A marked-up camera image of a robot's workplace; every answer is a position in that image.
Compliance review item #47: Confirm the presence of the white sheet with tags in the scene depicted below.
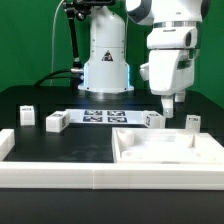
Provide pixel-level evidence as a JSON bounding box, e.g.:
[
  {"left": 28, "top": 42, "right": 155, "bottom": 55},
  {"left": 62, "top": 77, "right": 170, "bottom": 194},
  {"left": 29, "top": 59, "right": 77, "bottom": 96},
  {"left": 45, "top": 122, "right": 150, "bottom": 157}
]
[{"left": 67, "top": 109, "right": 143, "bottom": 125}]

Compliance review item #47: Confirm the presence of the black cable bundle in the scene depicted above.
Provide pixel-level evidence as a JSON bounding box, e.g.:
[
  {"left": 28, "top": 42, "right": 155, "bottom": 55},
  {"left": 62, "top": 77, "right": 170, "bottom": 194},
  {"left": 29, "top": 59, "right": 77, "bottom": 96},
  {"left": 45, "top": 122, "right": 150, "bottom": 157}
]
[{"left": 33, "top": 68, "right": 84, "bottom": 88}]

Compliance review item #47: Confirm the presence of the white square tabletop part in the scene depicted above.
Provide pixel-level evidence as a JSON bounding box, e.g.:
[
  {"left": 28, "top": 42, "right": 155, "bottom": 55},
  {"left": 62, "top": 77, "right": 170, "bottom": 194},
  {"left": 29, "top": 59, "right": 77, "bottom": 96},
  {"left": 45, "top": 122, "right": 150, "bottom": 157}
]
[{"left": 112, "top": 128, "right": 224, "bottom": 164}]

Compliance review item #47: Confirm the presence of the white cable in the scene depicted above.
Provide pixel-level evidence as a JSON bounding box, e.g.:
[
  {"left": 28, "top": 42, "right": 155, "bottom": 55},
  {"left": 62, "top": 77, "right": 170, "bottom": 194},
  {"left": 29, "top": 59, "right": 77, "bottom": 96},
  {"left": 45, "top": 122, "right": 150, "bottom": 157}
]
[{"left": 49, "top": 0, "right": 66, "bottom": 87}]

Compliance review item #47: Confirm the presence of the white U-shaped obstacle fence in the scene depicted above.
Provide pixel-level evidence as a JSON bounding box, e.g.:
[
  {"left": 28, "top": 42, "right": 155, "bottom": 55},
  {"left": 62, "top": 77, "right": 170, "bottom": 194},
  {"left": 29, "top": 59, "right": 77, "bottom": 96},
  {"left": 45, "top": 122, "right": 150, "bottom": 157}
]
[{"left": 0, "top": 129, "right": 224, "bottom": 190}]

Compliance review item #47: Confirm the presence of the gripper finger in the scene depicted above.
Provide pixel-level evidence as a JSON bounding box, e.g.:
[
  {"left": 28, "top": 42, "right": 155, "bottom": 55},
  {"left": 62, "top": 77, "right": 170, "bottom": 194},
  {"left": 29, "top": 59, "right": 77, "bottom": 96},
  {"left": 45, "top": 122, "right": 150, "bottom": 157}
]
[
  {"left": 175, "top": 91, "right": 186, "bottom": 103},
  {"left": 161, "top": 96, "right": 174, "bottom": 118}
]

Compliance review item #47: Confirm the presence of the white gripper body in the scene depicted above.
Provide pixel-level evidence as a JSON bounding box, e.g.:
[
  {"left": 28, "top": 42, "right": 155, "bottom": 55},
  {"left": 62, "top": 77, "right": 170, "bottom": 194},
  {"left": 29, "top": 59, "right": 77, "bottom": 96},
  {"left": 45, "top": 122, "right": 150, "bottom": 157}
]
[{"left": 140, "top": 28, "right": 197, "bottom": 95}]

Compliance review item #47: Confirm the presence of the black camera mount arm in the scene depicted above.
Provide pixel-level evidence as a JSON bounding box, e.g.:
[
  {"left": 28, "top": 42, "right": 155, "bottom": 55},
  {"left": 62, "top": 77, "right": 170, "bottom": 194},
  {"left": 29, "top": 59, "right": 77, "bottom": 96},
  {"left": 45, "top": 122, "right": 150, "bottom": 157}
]
[{"left": 63, "top": 0, "right": 116, "bottom": 84}]

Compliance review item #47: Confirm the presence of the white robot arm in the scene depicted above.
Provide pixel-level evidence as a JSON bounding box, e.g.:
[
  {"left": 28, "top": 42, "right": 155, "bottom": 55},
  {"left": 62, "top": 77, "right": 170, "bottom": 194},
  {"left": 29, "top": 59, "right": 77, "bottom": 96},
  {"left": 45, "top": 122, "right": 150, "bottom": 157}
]
[{"left": 81, "top": 0, "right": 211, "bottom": 118}]

